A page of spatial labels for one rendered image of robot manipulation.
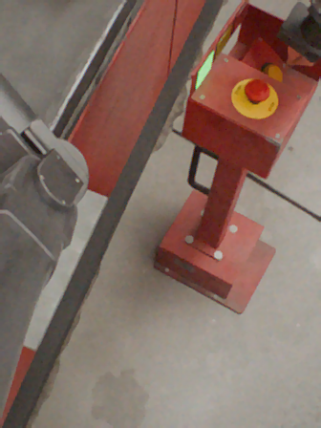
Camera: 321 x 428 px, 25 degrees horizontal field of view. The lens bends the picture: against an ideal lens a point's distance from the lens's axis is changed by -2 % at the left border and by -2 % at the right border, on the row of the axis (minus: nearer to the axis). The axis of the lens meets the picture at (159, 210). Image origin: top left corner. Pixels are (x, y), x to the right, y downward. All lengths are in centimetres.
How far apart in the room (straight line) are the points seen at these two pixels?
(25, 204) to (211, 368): 133
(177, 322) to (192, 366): 12
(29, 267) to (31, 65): 62
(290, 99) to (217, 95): 11
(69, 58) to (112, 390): 93
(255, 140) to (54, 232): 67
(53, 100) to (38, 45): 10
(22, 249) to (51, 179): 8
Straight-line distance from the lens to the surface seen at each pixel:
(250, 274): 181
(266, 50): 123
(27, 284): 42
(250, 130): 109
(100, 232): 178
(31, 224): 44
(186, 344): 175
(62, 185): 49
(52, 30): 105
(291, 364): 178
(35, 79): 100
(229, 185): 141
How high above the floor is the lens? 169
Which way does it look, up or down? 66 degrees down
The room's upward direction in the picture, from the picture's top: 8 degrees clockwise
